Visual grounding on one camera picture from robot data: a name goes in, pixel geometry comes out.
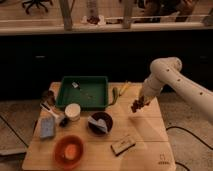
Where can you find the dark brown brush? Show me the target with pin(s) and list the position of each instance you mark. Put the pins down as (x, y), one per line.
(48, 97)

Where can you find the green pod vegetable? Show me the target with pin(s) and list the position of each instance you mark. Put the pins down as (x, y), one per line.
(115, 96)

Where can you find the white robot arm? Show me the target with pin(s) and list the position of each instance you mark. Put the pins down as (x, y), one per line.
(166, 71)

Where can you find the orange bowl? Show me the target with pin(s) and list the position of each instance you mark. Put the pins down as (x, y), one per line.
(59, 153)

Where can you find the dark red grape bunch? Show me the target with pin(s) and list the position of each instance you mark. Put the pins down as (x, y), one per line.
(138, 104)

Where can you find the small utensil in tray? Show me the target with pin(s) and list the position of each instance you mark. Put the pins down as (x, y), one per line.
(77, 86)

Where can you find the dark bowl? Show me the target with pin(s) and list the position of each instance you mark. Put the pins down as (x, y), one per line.
(106, 117)

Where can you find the wooden post right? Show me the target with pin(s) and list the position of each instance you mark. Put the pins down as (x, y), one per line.
(127, 14)

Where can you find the white round container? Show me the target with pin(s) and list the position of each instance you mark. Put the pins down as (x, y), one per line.
(72, 111)

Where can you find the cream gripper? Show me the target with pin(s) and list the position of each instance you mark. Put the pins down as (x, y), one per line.
(146, 97)

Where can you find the wooden post left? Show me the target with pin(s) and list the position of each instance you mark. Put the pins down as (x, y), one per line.
(66, 14)

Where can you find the dark item on ledge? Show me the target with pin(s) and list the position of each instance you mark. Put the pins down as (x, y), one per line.
(93, 20)

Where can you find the black beige eraser block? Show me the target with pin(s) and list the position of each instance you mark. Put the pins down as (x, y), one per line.
(122, 145)

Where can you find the black office chair base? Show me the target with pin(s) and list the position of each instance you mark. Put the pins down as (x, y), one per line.
(38, 3)

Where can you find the wooden post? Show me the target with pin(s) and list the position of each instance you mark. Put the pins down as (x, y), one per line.
(66, 14)
(127, 14)

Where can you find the blue sponge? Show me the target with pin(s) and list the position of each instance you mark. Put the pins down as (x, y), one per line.
(47, 128)

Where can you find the blue grey cloth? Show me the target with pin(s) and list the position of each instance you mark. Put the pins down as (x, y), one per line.
(97, 126)

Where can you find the green plastic tray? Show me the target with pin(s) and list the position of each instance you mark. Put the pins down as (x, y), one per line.
(90, 92)

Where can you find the small black object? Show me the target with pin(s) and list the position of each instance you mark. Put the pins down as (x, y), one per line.
(64, 122)

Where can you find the yellow pen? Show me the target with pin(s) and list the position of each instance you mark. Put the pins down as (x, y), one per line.
(124, 88)

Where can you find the seated person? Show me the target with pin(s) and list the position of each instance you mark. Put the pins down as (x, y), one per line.
(153, 10)

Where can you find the orange round object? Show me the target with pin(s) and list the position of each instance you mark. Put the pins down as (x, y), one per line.
(70, 152)

